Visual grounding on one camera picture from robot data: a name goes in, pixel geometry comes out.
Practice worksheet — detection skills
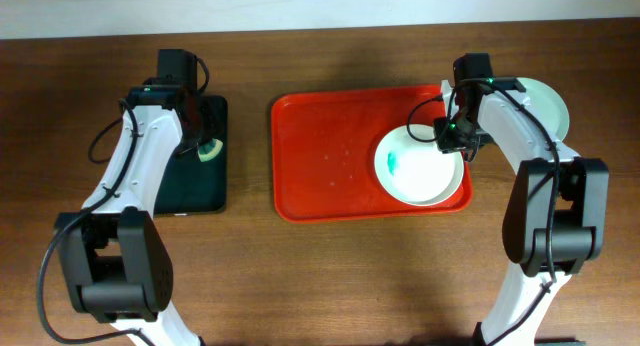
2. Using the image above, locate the green yellow sponge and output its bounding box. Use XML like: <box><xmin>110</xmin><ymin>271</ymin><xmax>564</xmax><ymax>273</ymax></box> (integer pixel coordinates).
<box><xmin>197</xmin><ymin>139</ymin><xmax>224</xmax><ymax>163</ymax></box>

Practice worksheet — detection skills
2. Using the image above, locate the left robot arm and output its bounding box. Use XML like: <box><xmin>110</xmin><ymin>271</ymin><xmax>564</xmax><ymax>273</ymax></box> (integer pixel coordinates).
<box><xmin>36</xmin><ymin>49</ymin><xmax>227</xmax><ymax>345</ymax></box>

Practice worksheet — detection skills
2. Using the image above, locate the mint green plate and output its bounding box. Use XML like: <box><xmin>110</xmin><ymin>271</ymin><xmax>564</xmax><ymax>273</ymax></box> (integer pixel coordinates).
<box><xmin>518</xmin><ymin>77</ymin><xmax>570</xmax><ymax>141</ymax></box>

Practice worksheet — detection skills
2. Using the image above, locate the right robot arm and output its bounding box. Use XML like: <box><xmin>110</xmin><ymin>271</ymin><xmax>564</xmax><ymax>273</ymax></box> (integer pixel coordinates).
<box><xmin>435</xmin><ymin>53</ymin><xmax>609</xmax><ymax>345</ymax></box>

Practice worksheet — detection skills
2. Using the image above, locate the white plate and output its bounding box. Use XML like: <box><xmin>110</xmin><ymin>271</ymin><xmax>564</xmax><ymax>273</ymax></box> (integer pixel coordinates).
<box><xmin>373</xmin><ymin>126</ymin><xmax>465</xmax><ymax>207</ymax></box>

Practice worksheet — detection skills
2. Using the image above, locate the black plastic tray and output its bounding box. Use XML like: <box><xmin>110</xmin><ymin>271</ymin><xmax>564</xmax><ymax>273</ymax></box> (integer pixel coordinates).
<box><xmin>155</xmin><ymin>96</ymin><xmax>228</xmax><ymax>216</ymax></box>

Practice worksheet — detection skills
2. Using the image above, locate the red plastic tray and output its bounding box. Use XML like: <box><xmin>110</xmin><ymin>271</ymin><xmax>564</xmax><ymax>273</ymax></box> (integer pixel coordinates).
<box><xmin>271</xmin><ymin>84</ymin><xmax>473</xmax><ymax>223</ymax></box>

